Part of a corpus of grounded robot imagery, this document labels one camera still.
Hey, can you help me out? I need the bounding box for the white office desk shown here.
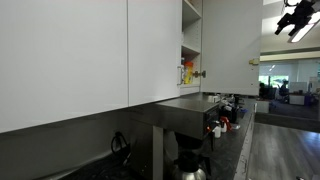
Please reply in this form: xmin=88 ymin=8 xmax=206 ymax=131
xmin=289 ymin=94 xmax=306 ymax=106

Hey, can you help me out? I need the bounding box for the silver cabinet door handle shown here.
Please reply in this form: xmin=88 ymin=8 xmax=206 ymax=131
xmin=176 ymin=64 xmax=185 ymax=86

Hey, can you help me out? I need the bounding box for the white open cabinet carcass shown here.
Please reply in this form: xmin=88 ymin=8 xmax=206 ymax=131
xmin=179 ymin=0 xmax=204 ymax=97

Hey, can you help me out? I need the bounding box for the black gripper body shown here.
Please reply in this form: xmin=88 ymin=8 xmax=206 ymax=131
xmin=292 ymin=0 xmax=316 ymax=22

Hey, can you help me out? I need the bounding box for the yellow container orange lid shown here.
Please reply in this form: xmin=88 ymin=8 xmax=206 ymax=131
xmin=183 ymin=60 xmax=195 ymax=85

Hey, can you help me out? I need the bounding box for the white cabinet door with lock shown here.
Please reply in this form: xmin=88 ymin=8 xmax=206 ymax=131
xmin=200 ymin=0 xmax=263 ymax=97

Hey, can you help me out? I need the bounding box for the orange hot water tap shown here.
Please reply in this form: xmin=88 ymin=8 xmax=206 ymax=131
xmin=219 ymin=115 xmax=233 ymax=133

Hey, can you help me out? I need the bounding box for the metal cabinet door hinge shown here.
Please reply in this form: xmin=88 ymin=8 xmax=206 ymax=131
xmin=192 ymin=69 xmax=207 ymax=79

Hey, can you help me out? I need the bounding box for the stainless steel coffee maker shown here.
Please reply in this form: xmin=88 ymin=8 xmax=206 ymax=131
xmin=129 ymin=98 xmax=222 ymax=180

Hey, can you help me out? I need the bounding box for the steel coffee carafe black top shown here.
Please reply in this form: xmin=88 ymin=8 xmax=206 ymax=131
xmin=170 ymin=150 xmax=208 ymax=180

